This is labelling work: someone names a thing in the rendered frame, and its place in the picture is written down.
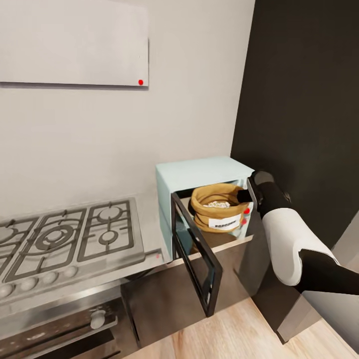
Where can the oven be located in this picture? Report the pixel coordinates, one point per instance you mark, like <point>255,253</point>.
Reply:
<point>99,326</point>

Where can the fridge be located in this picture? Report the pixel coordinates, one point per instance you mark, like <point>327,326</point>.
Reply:
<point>298,118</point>

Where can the burner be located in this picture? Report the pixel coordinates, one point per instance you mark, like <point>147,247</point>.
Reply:
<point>46,251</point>

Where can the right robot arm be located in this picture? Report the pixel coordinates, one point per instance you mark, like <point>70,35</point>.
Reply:
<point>301,260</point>

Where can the range hood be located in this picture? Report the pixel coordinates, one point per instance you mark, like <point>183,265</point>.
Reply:
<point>102,42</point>

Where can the popcorn bag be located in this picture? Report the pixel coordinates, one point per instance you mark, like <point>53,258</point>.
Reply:
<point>218,219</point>

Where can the microwave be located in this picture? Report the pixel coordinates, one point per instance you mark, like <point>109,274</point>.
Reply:
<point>176,182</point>

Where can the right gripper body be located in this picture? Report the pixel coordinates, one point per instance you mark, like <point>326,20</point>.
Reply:
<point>244,196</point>

